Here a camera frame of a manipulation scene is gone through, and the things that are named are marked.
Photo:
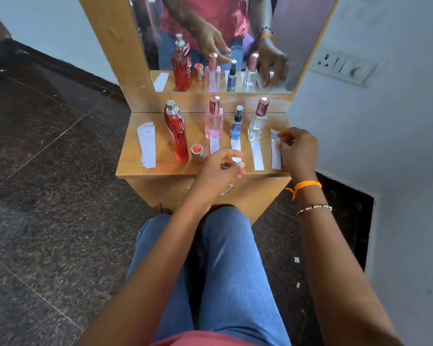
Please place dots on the person's right hand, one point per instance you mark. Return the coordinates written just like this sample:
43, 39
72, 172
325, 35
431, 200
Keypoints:
301, 153

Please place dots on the person's left hand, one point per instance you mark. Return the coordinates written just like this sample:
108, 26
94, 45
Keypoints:
209, 172

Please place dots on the person's right fingers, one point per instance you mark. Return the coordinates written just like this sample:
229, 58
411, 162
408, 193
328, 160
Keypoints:
287, 135

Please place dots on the person's left fingers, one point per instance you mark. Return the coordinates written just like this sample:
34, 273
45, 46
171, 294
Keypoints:
234, 153

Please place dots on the white paper test strip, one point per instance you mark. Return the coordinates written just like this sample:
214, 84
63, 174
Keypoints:
236, 144
275, 160
214, 146
257, 156

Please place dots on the person's left forearm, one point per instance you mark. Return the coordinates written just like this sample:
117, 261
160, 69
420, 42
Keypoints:
155, 270

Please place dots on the person's right forearm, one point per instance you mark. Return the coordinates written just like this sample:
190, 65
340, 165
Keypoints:
335, 263

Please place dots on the small blue perfume bottle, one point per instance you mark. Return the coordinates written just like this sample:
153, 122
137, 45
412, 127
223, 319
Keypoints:
236, 127

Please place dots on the clear perfume bottle pink cap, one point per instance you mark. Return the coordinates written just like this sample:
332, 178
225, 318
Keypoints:
257, 126

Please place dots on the red bottle cap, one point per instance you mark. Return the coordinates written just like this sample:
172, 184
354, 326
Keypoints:
197, 154

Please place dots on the orange thread wristband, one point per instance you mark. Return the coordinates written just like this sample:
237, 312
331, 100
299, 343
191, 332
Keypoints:
307, 184

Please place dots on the tall red perfume bottle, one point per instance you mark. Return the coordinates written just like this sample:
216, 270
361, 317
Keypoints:
177, 136

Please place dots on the stack of white paper strips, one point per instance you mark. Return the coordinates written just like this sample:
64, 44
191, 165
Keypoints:
147, 145

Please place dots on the mirror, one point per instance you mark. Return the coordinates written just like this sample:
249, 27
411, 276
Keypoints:
303, 32

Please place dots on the blue jeans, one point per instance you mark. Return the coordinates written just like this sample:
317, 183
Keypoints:
234, 277

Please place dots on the wooden dressing table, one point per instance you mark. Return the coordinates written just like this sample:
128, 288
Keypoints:
108, 50

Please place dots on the pink shirt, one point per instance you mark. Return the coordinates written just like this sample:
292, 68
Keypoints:
202, 339

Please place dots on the white wall switch socket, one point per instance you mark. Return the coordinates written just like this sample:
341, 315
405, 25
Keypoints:
342, 66

